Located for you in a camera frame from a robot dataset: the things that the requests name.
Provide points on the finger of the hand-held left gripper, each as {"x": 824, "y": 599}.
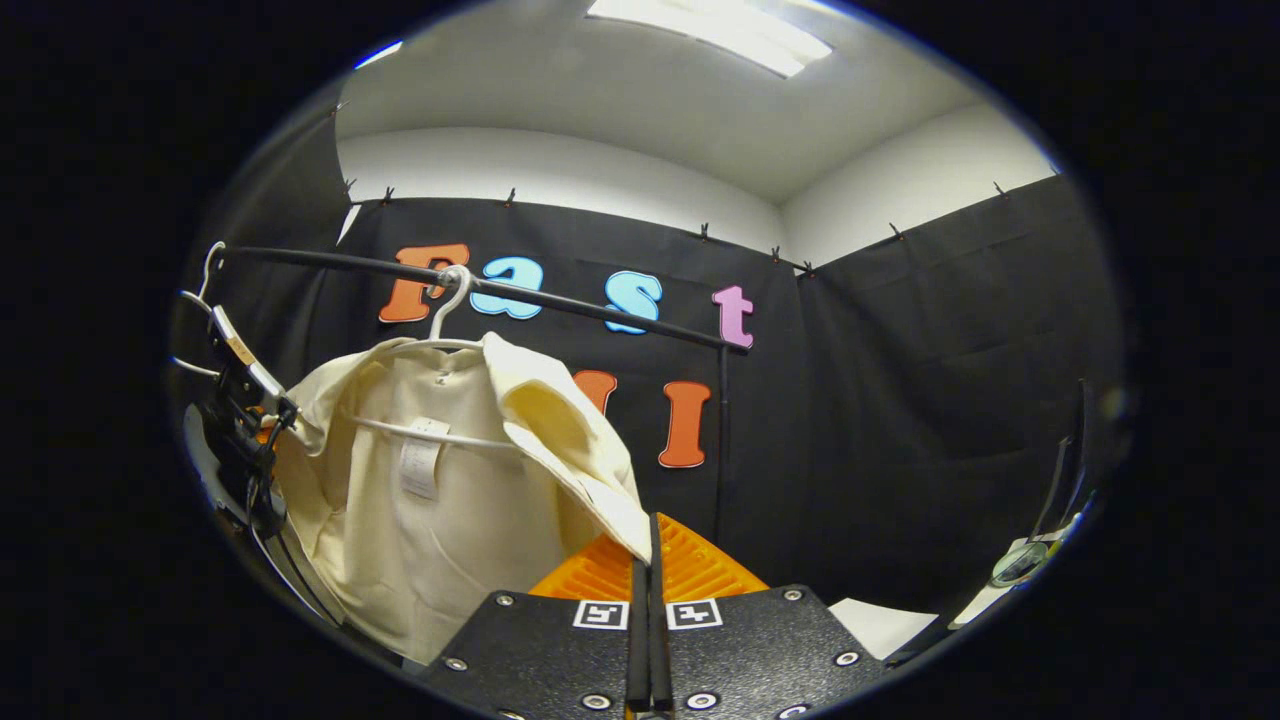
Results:
{"x": 250, "y": 360}

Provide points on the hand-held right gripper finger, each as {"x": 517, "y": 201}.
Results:
{"x": 637, "y": 650}
{"x": 660, "y": 650}

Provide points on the cream collared shirt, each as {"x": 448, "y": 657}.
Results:
{"x": 450, "y": 560}

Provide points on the white clothes hanger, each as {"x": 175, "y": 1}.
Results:
{"x": 480, "y": 440}
{"x": 207, "y": 280}

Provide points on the black clothes rack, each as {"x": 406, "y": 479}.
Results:
{"x": 560, "y": 298}

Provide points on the black backdrop cloth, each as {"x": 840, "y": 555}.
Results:
{"x": 900, "y": 400}

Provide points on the small round glass object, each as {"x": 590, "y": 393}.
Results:
{"x": 1018, "y": 565}

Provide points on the row of small backdrop clips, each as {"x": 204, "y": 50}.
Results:
{"x": 704, "y": 232}

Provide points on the ceiling light panel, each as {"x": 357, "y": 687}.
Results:
{"x": 720, "y": 30}

